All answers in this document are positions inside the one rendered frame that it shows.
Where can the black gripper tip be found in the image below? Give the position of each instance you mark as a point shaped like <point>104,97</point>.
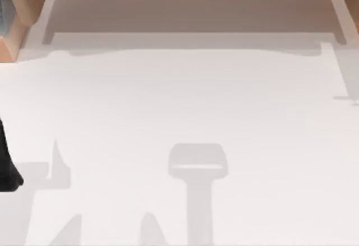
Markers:
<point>6,170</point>

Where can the pale wooden drawer front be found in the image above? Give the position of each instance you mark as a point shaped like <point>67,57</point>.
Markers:
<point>7,51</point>

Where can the wooden drawer with grey inside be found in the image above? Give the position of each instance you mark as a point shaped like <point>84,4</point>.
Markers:
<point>20,15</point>

